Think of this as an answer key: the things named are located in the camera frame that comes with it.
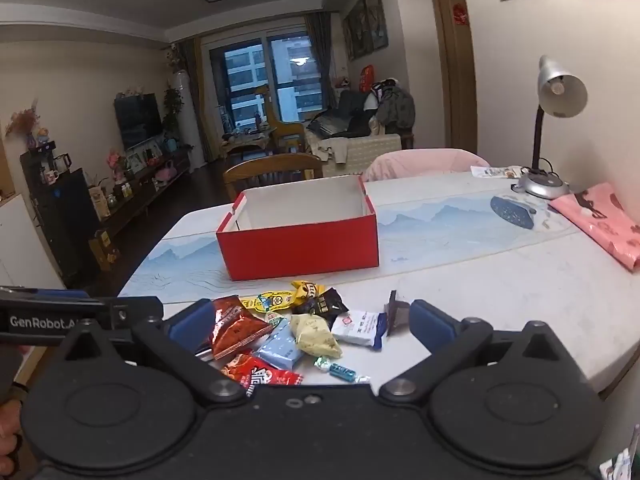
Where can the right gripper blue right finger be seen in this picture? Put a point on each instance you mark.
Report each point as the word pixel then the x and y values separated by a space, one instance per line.
pixel 431 326

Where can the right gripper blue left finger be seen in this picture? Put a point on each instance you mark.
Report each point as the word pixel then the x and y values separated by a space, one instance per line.
pixel 193 326

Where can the brown Oreo snack packet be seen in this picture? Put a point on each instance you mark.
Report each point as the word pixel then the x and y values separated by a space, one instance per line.
pixel 235 328

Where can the dark brown chocolate bar packet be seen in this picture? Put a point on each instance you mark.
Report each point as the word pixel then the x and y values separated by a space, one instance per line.
pixel 397 313

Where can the red chip bag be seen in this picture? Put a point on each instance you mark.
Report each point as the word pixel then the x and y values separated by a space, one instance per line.
pixel 250 371

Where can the white blue milk candy packet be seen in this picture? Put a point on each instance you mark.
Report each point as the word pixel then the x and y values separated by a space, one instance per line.
pixel 365 329

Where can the yellow minion snack packet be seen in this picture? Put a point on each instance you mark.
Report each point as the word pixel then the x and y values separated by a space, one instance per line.
pixel 276 300

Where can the light blue snack packet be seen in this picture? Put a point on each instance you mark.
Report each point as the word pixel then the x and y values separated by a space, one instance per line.
pixel 279 349

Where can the black sesame snack packet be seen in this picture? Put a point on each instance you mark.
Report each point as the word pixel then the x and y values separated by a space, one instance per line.
pixel 327 304

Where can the yellow sesame snack packet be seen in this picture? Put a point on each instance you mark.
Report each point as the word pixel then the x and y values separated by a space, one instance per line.
pixel 305 290

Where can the cream yellow snack packet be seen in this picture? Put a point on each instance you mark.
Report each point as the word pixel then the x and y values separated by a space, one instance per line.
pixel 313 336

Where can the person's left hand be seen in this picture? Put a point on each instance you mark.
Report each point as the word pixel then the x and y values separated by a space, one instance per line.
pixel 9 429

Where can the white cabinet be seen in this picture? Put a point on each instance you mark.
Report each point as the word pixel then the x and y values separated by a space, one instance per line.
pixel 24 262

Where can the blue mountain table runner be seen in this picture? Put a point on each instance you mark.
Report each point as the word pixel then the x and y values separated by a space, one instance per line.
pixel 412 236

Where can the yellow cardboard box on floor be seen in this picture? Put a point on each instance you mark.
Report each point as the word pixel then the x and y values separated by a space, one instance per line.
pixel 104 250

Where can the teal wrapped candy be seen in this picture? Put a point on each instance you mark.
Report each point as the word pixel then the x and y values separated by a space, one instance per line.
pixel 340 372

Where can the black sideboard cabinet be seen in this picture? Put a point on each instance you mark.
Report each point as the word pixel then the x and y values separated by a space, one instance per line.
pixel 66 216

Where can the dark TV cabinet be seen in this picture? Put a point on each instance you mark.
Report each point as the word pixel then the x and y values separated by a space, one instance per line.
pixel 148 185

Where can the red cardboard box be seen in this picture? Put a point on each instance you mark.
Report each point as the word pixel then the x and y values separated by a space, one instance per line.
pixel 300 228

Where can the pink jacket on chair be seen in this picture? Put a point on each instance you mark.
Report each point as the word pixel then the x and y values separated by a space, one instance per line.
pixel 420 162

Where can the small wrapper by lamp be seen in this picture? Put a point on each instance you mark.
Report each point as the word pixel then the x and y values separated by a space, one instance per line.
pixel 509 172

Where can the wooden chair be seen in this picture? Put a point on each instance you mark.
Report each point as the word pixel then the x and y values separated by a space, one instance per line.
pixel 271 170

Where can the dried flower vase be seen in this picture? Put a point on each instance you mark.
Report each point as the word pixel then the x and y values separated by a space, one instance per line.
pixel 23 123

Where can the sofa with white cover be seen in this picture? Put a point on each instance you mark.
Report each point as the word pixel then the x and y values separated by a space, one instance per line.
pixel 345 156

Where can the pink plastic bag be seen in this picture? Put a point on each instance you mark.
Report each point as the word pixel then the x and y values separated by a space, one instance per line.
pixel 598 213

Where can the coffee table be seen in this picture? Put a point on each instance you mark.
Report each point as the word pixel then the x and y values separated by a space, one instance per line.
pixel 242 143

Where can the white standing air conditioner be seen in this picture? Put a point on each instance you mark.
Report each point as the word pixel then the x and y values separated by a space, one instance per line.
pixel 187 120

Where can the yellow giraffe chair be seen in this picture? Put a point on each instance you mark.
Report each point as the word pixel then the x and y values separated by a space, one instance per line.
pixel 287 137

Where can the pile of clothes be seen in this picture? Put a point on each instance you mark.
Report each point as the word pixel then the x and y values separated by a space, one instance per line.
pixel 392 106

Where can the balcony window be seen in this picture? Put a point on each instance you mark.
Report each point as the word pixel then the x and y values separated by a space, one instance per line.
pixel 273 68

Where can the wooden door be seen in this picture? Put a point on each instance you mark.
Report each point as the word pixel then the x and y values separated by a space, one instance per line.
pixel 458 73

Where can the wall television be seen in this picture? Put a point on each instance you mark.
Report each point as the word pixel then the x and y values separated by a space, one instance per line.
pixel 138 118

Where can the dark wall paintings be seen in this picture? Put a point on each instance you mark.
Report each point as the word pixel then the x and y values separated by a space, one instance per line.
pixel 364 29

